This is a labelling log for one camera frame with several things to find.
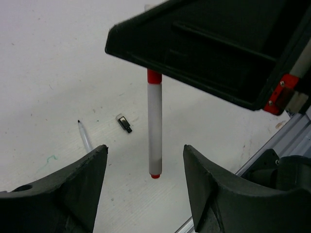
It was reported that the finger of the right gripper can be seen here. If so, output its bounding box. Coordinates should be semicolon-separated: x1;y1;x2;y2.
105;0;311;111

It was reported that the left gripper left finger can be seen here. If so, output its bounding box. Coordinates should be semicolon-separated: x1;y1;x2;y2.
0;145;108;233

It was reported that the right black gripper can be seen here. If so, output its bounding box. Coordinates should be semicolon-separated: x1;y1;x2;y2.
263;41;311;116

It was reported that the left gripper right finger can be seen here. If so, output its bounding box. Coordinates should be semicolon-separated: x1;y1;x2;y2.
183;144;311;233

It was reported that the black marker pen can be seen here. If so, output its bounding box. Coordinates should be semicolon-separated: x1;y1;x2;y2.
77;120;93;153

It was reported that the red marker pen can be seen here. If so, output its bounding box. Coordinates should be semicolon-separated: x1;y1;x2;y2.
147;83;162;179

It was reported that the black pen cap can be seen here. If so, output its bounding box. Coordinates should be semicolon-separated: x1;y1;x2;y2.
116;114;132;133

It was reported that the red pen cap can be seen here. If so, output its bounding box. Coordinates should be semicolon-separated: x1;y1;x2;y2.
147;69;162;84

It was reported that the aluminium mounting rail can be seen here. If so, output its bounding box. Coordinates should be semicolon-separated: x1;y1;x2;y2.
173;114;311;233

